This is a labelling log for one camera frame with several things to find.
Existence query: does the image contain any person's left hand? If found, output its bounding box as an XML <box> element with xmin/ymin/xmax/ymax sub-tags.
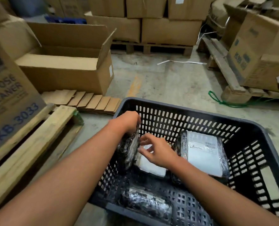
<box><xmin>109</xmin><ymin>111</ymin><xmax>142</xmax><ymax>137</ymax></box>

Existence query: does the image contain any open brown cardboard box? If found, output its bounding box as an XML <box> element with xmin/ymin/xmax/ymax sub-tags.
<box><xmin>15</xmin><ymin>22</ymin><xmax>117</xmax><ymax>96</ymax></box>

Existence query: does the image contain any white packing strap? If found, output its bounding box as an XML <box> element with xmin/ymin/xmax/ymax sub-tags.
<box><xmin>195</xmin><ymin>16</ymin><xmax>231</xmax><ymax>45</ymax></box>

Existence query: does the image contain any opened brown cardboard box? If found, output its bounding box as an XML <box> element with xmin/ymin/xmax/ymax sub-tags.
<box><xmin>221</xmin><ymin>4</ymin><xmax>260</xmax><ymax>51</ymax></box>

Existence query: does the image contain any worn wooden pallet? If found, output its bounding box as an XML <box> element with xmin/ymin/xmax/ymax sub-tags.
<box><xmin>201</xmin><ymin>37</ymin><xmax>279</xmax><ymax>104</ymax></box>

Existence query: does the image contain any person's right forearm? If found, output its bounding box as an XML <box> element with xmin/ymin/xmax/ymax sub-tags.
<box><xmin>170</xmin><ymin>158</ymin><xmax>279</xmax><ymax>226</ymax></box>

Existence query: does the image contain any blue plastic pallet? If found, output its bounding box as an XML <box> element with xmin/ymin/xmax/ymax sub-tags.
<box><xmin>44</xmin><ymin>16</ymin><xmax>87</xmax><ymax>25</ymax></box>

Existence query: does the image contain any black plastic perforated basket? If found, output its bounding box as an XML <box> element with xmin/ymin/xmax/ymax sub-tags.
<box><xmin>89</xmin><ymin>97</ymin><xmax>279</xmax><ymax>226</ymax></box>

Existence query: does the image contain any black parcel with striped label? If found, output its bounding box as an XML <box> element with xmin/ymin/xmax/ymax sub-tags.
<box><xmin>120</xmin><ymin>185</ymin><xmax>173</xmax><ymax>223</ymax></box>

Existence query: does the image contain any large white-labelled black parcel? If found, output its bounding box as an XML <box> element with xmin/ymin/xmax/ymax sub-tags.
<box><xmin>174</xmin><ymin>130</ymin><xmax>231</xmax><ymax>184</ymax></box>

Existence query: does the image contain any white strap on floor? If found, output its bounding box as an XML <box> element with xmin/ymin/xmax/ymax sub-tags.
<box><xmin>157</xmin><ymin>60</ymin><xmax>207</xmax><ymax>66</ymax></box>

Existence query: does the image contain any small white-labelled wrapped parcel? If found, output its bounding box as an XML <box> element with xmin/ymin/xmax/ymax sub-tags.
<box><xmin>133</xmin><ymin>144</ymin><xmax>168</xmax><ymax>178</ymax></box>

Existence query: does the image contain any person's left forearm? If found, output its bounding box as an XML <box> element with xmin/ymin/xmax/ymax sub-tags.
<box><xmin>0</xmin><ymin>121</ymin><xmax>122</xmax><ymax>226</ymax></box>

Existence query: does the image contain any person's right hand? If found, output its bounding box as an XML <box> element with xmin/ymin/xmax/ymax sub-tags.
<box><xmin>138</xmin><ymin>133</ymin><xmax>179</xmax><ymax>169</ymax></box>

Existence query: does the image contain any green plastic strap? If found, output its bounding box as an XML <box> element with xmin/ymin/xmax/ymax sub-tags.
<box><xmin>208</xmin><ymin>91</ymin><xmax>279</xmax><ymax>108</ymax></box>

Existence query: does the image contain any crumpled brown cardboard box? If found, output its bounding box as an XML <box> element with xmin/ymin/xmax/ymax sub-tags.
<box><xmin>206</xmin><ymin>0</ymin><xmax>250</xmax><ymax>37</ymax></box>

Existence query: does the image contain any light wooden pallet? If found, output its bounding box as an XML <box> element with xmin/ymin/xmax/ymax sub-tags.
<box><xmin>0</xmin><ymin>103</ymin><xmax>85</xmax><ymax>218</ymax></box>

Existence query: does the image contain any row of cardboard strips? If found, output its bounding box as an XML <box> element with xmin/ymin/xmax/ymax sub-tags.
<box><xmin>41</xmin><ymin>89</ymin><xmax>122</xmax><ymax>116</ymax></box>

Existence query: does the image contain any black bubble-wrapped parcel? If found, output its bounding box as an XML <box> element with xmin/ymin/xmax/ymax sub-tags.
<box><xmin>116</xmin><ymin>129</ymin><xmax>140</xmax><ymax>173</ymax></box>

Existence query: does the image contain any plain large cardboard box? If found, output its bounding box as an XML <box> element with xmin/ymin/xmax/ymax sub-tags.
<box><xmin>0</xmin><ymin>14</ymin><xmax>42</xmax><ymax>61</ymax></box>

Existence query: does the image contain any dark wooden pallet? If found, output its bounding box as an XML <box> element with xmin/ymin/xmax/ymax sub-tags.
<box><xmin>111</xmin><ymin>40</ymin><xmax>194</xmax><ymax>57</ymax></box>

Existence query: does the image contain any large blue-printed cardboard box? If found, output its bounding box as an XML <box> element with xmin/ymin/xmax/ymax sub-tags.
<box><xmin>226</xmin><ymin>11</ymin><xmax>279</xmax><ymax>94</ymax></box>

